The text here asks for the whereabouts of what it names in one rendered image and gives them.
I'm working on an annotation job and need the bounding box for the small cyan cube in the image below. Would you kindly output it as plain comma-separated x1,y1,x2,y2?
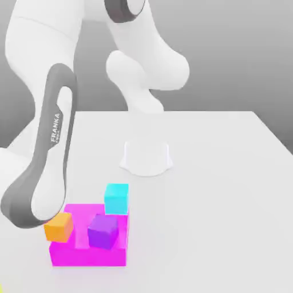
104,183,129,216

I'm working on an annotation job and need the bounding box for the small purple cube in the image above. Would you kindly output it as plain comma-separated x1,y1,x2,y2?
87,214,120,251

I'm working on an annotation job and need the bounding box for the small orange cube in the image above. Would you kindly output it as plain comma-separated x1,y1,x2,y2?
43,212,74,244

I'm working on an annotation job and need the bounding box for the large magenta box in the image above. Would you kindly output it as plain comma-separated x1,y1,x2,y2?
49,203,130,268

